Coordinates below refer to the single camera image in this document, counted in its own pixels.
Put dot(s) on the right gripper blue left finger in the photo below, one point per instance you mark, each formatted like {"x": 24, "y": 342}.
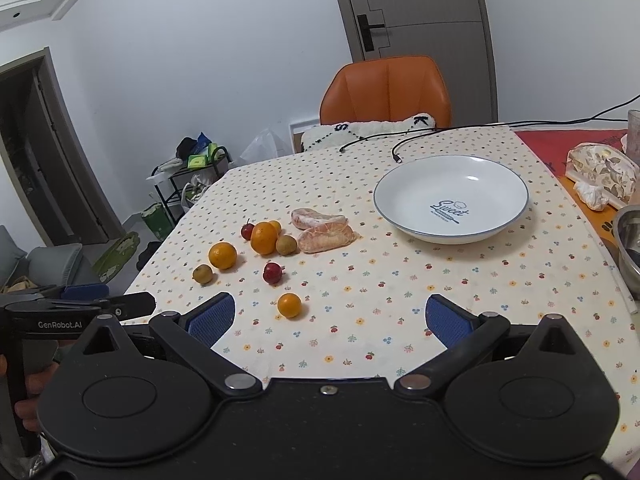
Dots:
{"x": 188, "y": 340}

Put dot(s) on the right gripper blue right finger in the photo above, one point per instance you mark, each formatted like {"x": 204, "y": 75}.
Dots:
{"x": 469, "y": 340}

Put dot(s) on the green-brown jujube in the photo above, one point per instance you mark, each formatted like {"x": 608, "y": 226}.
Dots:
{"x": 286, "y": 245}
{"x": 203, "y": 274}

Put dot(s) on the medium orange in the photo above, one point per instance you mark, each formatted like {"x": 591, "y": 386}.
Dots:
{"x": 222, "y": 256}

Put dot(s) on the small orange front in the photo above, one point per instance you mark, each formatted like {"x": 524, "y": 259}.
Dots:
{"x": 289, "y": 305}

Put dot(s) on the small orange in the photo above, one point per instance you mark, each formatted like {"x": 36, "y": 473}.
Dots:
{"x": 289, "y": 305}
{"x": 276, "y": 226}

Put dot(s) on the red crabapple front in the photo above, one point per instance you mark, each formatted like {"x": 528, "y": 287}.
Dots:
{"x": 272, "y": 273}

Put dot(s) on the red crabapple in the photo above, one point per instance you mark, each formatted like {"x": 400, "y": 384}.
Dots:
{"x": 272, "y": 273}
{"x": 247, "y": 230}

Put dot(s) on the red crabapple back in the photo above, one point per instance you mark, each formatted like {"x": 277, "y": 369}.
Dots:
{"x": 247, "y": 230}

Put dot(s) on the large orange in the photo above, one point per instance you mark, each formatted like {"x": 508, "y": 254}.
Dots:
{"x": 264, "y": 238}

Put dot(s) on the person's left hand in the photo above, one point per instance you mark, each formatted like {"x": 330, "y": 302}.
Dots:
{"x": 26, "y": 410}

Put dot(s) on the grey sofa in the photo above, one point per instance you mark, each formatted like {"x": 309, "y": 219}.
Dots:
{"x": 64, "y": 265}

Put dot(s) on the green bag on floor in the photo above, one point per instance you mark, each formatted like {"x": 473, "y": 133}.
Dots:
{"x": 111, "y": 262}

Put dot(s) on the white plate blue rim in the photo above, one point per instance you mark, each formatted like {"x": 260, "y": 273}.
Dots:
{"x": 451, "y": 199}

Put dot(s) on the floral patterned tablecloth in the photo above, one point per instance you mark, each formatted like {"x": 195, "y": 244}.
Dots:
{"x": 363, "y": 305}

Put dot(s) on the black metal rack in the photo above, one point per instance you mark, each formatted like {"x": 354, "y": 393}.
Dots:
{"x": 179, "y": 186}

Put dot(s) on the crumpled white tissue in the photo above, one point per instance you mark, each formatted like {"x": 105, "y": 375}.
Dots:
{"x": 592, "y": 196}

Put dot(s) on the stainless steel bowl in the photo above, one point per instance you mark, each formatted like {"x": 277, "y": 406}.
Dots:
{"x": 626, "y": 231}

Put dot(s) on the white plastic bag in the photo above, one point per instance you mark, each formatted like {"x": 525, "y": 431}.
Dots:
{"x": 267, "y": 145}

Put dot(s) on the red orange table mat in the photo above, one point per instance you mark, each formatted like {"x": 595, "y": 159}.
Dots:
{"x": 585, "y": 216}

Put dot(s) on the floral tissue box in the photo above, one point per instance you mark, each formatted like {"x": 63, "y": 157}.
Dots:
{"x": 602, "y": 165}

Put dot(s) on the white fluffy cushion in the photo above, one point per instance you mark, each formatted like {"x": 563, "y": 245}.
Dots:
{"x": 342, "y": 133}

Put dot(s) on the frosted drinking glass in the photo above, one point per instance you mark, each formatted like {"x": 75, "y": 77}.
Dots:
{"x": 633, "y": 136}

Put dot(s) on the orange leather chair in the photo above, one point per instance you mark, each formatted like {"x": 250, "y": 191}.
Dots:
{"x": 387, "y": 90}

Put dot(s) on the grey door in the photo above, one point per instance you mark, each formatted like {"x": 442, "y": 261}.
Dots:
{"x": 454, "y": 33}

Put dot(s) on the black door handle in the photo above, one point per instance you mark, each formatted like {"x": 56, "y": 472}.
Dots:
{"x": 366, "y": 29}

